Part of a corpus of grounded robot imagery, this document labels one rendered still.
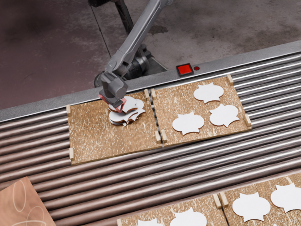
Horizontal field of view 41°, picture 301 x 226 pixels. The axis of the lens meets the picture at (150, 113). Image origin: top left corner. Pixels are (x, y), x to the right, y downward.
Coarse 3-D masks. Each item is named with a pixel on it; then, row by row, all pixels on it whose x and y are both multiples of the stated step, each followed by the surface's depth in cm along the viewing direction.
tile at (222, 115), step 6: (216, 108) 190; (222, 108) 190; (228, 108) 190; (234, 108) 189; (216, 114) 188; (222, 114) 188; (228, 114) 187; (234, 114) 187; (210, 120) 186; (216, 120) 186; (222, 120) 185; (228, 120) 185; (234, 120) 185
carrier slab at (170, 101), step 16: (208, 80) 204; (224, 80) 203; (160, 96) 200; (176, 96) 199; (192, 96) 198; (224, 96) 196; (160, 112) 193; (176, 112) 192; (208, 112) 191; (240, 112) 189; (160, 128) 187; (208, 128) 185; (224, 128) 184; (240, 128) 183; (176, 144) 181
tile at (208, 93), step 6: (210, 84) 201; (198, 90) 199; (204, 90) 198; (210, 90) 198; (216, 90) 198; (222, 90) 197; (198, 96) 196; (204, 96) 196; (210, 96) 195; (216, 96) 195; (204, 102) 193
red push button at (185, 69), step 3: (180, 66) 214; (183, 66) 213; (186, 66) 213; (180, 69) 212; (183, 69) 212; (186, 69) 212; (189, 69) 212; (180, 72) 211; (183, 72) 211; (186, 72) 210
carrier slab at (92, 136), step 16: (144, 96) 201; (80, 112) 198; (96, 112) 197; (80, 128) 191; (96, 128) 190; (112, 128) 189; (128, 128) 188; (144, 128) 188; (80, 144) 185; (96, 144) 184; (112, 144) 183; (128, 144) 182; (144, 144) 182; (160, 144) 181; (80, 160) 179; (96, 160) 179
